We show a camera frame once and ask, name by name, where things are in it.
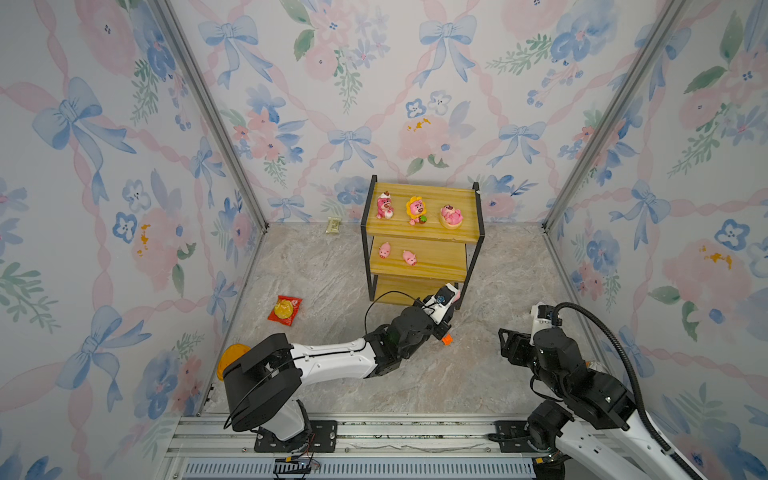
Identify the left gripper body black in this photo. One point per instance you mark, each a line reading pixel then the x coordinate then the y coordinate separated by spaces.
pixel 441 329

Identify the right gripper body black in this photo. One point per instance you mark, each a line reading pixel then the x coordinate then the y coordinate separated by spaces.
pixel 522 353

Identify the pink bear yellow flower figure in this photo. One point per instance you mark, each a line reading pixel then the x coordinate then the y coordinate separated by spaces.
pixel 416 210

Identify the pink bear strawberry hat figure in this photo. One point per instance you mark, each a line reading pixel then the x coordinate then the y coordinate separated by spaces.
pixel 384 208

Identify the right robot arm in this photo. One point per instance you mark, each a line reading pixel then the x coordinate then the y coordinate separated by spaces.
pixel 589 416

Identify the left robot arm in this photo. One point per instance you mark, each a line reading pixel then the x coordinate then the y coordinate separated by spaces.
pixel 261 382

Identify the pink pig on middle shelf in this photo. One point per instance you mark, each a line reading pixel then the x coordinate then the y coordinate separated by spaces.
pixel 385 250

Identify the red yellow snack packet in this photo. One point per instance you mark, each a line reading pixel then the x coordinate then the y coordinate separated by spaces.
pixel 285 310

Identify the orange bowl left side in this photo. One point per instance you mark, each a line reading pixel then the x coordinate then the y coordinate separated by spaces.
pixel 229 356

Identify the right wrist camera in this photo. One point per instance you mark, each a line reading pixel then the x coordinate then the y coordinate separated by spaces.
pixel 544 317

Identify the wooden shelf black metal frame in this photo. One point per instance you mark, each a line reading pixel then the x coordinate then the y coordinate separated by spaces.
pixel 443 255

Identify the small green packet by wall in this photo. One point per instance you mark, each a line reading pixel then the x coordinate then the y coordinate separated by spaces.
pixel 333 225

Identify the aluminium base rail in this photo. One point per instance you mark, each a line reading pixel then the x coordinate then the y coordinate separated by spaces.
pixel 408 446

